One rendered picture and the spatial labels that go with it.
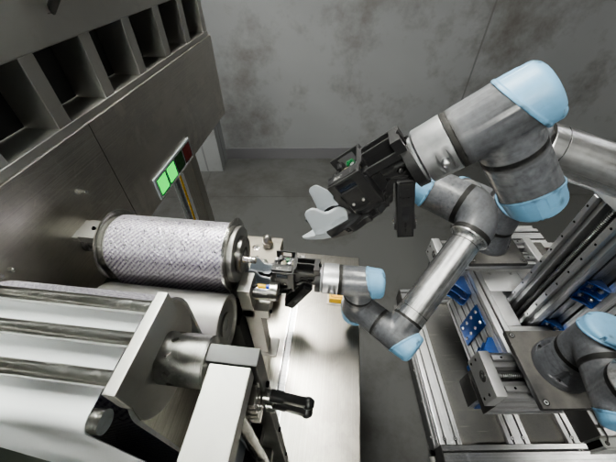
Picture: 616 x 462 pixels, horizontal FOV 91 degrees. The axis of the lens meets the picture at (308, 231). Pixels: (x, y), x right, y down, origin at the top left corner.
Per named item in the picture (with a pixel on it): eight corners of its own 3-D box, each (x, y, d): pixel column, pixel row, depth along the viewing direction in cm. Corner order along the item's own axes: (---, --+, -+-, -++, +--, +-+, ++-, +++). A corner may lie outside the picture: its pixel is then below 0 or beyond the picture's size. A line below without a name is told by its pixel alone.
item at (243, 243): (250, 262, 67) (240, 280, 60) (242, 261, 67) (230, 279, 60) (249, 231, 64) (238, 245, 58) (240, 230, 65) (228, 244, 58)
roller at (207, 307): (224, 368, 59) (210, 340, 51) (102, 353, 61) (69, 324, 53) (240, 313, 68) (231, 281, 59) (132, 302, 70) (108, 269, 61)
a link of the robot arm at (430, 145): (456, 147, 43) (471, 181, 37) (424, 163, 45) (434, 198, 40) (433, 104, 39) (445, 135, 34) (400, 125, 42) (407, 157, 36)
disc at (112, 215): (121, 291, 66) (81, 251, 54) (118, 291, 66) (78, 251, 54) (150, 237, 75) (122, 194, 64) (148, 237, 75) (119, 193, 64)
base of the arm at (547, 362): (569, 340, 94) (590, 324, 87) (603, 393, 84) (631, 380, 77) (521, 341, 94) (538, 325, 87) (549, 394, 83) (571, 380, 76)
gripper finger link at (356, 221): (324, 218, 49) (369, 189, 45) (331, 225, 50) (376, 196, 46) (325, 237, 45) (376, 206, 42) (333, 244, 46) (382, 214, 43)
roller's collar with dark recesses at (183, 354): (208, 397, 39) (195, 379, 34) (163, 391, 39) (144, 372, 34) (224, 348, 43) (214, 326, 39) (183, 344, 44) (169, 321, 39)
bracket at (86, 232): (101, 244, 61) (95, 236, 60) (73, 241, 62) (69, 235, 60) (115, 226, 65) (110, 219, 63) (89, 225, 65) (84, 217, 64)
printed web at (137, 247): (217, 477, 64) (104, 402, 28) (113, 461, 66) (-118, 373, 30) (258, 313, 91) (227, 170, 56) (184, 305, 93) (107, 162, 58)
